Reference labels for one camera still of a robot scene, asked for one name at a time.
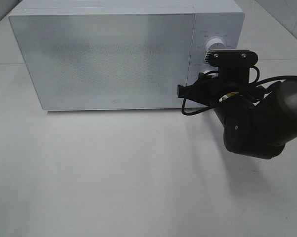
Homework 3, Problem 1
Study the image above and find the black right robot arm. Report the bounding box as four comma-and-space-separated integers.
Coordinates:
177, 67, 297, 159

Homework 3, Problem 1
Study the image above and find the white timer knob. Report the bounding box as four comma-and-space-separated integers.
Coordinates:
203, 70, 218, 77

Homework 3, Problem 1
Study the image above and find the upper white power knob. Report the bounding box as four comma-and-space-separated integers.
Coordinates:
205, 36, 226, 52

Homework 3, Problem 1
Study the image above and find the white microwave oven body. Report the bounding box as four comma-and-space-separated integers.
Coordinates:
8, 0, 245, 115

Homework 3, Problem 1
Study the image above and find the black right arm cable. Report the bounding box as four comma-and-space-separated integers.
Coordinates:
181, 64, 297, 116

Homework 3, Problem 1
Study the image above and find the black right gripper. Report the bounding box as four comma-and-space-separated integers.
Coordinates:
177, 68, 254, 108

